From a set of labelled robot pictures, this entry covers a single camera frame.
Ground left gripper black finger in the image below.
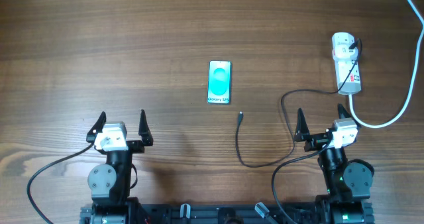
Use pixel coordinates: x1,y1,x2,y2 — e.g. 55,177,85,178
138,109,154,146
86,111,107,143

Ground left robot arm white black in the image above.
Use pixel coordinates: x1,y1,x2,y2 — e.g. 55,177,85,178
81,110,154,224

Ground white power strip cord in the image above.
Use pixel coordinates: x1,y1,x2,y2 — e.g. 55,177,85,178
348,0,424,129

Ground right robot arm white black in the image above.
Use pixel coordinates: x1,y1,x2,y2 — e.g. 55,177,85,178
294,104,375,224

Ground black USB charging cable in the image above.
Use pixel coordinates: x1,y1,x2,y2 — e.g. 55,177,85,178
235,38,363,168

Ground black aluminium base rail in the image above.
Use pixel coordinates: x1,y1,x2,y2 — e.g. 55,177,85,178
79,202,375,224

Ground white power strip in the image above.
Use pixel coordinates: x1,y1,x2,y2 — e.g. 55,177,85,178
332,32,362,95

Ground white USB charger plug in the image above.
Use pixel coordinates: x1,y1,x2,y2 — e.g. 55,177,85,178
333,44,358,62

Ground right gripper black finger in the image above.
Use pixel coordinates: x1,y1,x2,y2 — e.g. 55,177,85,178
293,108,311,142
337,103,352,119

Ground teal Galaxy S25 smartphone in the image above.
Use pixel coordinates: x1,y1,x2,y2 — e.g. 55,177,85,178
207,60,232,104

